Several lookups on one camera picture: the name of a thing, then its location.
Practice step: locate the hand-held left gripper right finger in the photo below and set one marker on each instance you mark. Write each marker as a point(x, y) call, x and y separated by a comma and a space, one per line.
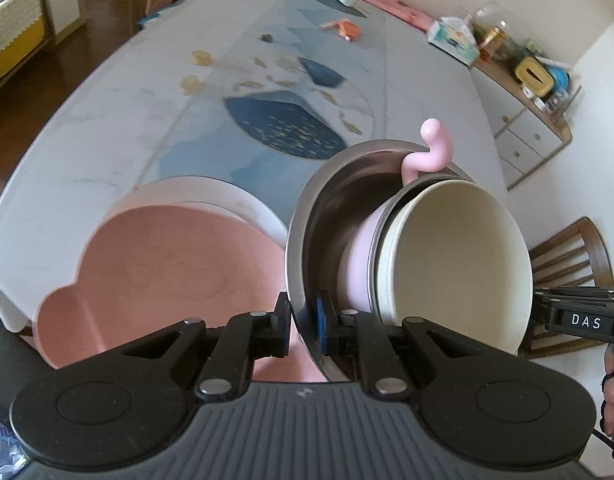
point(323, 327)

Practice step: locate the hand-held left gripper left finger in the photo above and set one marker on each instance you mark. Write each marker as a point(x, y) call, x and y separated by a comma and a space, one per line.
point(282, 327)

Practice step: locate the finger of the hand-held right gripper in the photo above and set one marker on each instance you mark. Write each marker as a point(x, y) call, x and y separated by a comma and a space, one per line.
point(542, 310)

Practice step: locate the pink pot with steel liner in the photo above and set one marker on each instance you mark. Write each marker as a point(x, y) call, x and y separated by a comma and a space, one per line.
point(362, 250)

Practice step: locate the large stainless steel bowl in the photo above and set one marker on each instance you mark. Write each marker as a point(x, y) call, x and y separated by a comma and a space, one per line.
point(317, 230)

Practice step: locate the cream round bowl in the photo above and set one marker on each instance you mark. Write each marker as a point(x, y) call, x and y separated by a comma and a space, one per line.
point(457, 260)

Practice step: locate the pink bear-shaped plate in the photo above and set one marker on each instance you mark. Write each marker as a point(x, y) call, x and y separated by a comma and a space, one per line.
point(177, 280)

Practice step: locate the dark wooden slatted chair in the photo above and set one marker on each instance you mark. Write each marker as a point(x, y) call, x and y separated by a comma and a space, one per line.
point(572, 280)

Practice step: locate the white wooden-top cabinet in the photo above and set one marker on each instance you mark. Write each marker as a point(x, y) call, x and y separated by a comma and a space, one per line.
point(524, 130)

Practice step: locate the blue globe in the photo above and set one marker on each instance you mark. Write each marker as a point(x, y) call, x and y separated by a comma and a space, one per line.
point(562, 80)

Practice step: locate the amber glass bottle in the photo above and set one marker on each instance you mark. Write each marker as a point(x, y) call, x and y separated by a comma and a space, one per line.
point(497, 40)

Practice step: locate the teal tissue box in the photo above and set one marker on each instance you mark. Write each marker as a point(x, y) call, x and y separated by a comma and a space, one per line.
point(452, 37)

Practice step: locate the large clear glass jar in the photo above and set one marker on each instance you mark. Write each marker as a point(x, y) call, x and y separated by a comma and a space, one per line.
point(489, 17)

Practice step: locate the orange correction tape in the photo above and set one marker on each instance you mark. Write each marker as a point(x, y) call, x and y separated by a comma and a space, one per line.
point(349, 30)

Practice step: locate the blue plastic packet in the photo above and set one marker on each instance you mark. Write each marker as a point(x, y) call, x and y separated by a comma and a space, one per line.
point(4, 447)

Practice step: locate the pink pen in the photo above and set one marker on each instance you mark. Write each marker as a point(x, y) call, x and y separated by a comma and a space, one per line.
point(329, 25)

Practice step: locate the pink printed cloth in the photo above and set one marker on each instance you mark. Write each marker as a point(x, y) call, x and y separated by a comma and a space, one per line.
point(387, 0)

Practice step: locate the sofa with cream cover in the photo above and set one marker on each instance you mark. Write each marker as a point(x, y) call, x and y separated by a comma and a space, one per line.
point(14, 25)

